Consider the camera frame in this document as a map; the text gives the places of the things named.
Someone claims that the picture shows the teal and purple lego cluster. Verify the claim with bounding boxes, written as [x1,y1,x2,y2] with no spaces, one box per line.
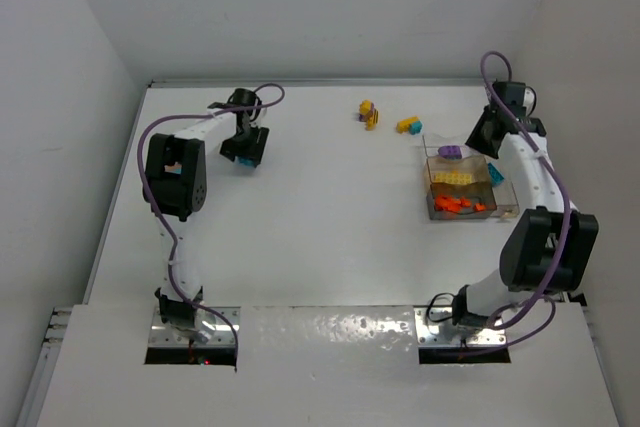
[237,157,257,168]

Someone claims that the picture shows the teal lego brick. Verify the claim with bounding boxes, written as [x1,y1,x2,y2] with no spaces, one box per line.
[487,163,505,187]

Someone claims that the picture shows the yellow lego plate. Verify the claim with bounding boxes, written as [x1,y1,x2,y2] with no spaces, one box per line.
[432,171,475,186]

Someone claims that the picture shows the large orange curved lego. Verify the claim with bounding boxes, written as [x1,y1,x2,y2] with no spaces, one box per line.
[434,195,471,214]

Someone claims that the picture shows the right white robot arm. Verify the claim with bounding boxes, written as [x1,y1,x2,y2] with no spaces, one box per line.
[452,81,599,328]

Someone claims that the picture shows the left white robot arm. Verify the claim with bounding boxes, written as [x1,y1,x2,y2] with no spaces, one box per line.
[136,85,270,332]

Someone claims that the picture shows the amber tinted plastic container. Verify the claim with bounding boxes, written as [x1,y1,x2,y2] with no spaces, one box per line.
[423,155,492,192]

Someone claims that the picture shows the grey clear plastic container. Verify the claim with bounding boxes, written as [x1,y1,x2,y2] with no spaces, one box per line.
[426,182,497,221]

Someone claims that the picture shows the yellow and teal lego block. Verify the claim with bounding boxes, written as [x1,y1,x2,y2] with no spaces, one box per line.
[396,116,423,135]

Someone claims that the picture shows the tall clear side container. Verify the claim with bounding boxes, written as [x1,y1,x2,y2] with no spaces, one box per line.
[487,158,520,219]

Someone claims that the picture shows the yellow purple striped lego figure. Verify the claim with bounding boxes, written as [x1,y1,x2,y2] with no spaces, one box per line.
[358,100,379,131]

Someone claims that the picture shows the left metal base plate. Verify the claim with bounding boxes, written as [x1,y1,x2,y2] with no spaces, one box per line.
[147,308,240,348]

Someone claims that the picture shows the metal base plate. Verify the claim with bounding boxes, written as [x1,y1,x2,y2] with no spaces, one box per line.
[414,306,507,349]
[147,308,240,348]

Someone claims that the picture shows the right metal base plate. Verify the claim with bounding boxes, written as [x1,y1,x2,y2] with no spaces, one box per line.
[414,306,507,349]

